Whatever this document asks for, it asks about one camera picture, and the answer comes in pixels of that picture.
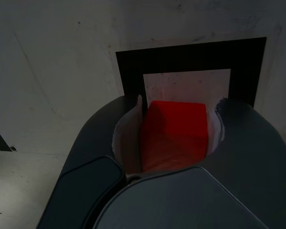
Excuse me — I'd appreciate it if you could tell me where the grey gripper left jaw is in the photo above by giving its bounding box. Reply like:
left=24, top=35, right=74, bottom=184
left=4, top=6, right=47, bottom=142
left=35, top=94, right=144, bottom=229

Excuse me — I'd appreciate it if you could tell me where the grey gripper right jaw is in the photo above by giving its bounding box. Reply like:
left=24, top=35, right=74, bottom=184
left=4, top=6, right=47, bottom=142
left=92, top=96, right=286, bottom=229

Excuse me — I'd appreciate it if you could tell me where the red cube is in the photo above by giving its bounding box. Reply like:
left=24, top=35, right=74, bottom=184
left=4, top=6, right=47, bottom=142
left=139, top=100, right=209, bottom=173

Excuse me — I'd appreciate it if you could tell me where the black tape square outline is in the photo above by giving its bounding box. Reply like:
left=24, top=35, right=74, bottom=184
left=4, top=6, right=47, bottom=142
left=115, top=37, right=267, bottom=109

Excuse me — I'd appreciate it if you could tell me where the black tape strip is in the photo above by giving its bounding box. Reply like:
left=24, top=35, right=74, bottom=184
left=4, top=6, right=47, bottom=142
left=0, top=121, right=13, bottom=152

